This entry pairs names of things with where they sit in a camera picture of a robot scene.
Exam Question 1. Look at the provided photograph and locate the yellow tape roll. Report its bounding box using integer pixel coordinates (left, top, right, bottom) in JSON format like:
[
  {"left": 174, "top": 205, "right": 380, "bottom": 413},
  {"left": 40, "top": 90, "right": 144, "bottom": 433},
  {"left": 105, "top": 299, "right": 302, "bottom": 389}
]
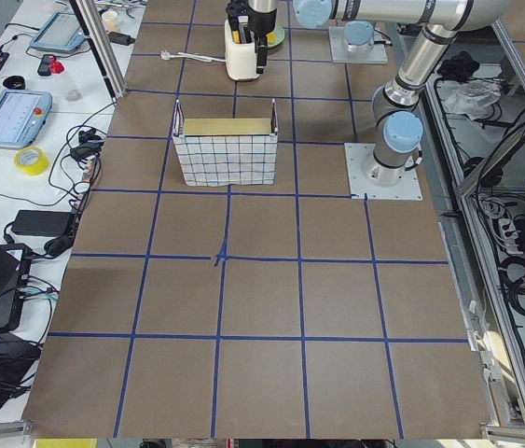
[{"left": 13, "top": 146, "right": 49, "bottom": 176}]

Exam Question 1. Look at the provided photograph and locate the wire basket with wooden shelf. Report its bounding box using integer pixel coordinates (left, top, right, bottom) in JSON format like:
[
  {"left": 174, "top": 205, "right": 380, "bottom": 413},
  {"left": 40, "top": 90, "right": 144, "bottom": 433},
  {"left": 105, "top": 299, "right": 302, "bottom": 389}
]
[{"left": 173, "top": 101, "right": 279, "bottom": 187}]

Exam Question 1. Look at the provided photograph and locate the white toaster power cable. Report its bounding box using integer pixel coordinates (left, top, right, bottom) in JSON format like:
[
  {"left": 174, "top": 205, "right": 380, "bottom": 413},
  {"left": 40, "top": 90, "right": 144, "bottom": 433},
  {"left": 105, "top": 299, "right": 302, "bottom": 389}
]
[{"left": 159, "top": 49, "right": 227, "bottom": 63}]

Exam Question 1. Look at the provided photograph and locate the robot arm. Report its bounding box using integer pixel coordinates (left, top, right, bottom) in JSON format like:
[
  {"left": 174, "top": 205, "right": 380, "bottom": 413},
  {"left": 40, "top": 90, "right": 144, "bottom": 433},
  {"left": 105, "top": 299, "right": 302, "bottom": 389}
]
[
  {"left": 294, "top": 0, "right": 510, "bottom": 187},
  {"left": 224, "top": 0, "right": 279, "bottom": 81}
]

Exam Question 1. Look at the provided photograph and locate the white toaster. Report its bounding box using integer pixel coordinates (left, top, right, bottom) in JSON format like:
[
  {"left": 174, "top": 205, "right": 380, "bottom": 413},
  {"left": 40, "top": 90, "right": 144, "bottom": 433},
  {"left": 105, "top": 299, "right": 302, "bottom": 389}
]
[{"left": 224, "top": 20, "right": 259, "bottom": 81}]

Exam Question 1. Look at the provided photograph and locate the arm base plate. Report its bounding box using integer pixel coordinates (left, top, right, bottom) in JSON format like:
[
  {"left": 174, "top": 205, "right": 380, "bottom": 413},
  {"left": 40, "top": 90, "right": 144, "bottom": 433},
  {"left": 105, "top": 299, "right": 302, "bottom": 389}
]
[
  {"left": 344, "top": 143, "right": 422, "bottom": 201},
  {"left": 329, "top": 22, "right": 388, "bottom": 64}
]

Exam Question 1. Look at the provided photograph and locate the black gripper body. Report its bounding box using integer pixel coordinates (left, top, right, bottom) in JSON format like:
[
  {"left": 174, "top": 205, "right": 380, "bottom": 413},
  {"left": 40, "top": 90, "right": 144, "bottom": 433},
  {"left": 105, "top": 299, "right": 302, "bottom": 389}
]
[{"left": 226, "top": 0, "right": 277, "bottom": 40}]

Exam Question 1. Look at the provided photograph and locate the black power adapter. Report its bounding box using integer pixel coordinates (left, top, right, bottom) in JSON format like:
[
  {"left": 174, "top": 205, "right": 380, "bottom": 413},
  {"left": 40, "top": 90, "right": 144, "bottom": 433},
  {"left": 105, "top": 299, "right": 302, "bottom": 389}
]
[{"left": 11, "top": 210, "right": 73, "bottom": 237}]

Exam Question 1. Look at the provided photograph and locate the aluminium frame post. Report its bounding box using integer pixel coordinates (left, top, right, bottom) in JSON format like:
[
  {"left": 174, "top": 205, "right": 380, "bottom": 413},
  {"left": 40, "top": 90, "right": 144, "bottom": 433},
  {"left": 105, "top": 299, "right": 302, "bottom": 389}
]
[{"left": 69, "top": 0, "right": 127, "bottom": 100}]

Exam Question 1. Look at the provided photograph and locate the teach pendant tablet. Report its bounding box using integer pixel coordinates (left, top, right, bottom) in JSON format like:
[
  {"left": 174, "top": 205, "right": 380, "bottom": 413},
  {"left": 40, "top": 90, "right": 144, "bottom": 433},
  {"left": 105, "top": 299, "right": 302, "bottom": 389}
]
[
  {"left": 29, "top": 11, "right": 85, "bottom": 53},
  {"left": 0, "top": 90, "right": 52, "bottom": 149}
]

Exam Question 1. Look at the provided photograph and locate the green plate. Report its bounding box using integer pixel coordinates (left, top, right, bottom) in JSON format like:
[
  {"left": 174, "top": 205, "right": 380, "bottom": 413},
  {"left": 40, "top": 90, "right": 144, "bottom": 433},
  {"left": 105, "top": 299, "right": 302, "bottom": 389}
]
[{"left": 267, "top": 23, "right": 285, "bottom": 49}]

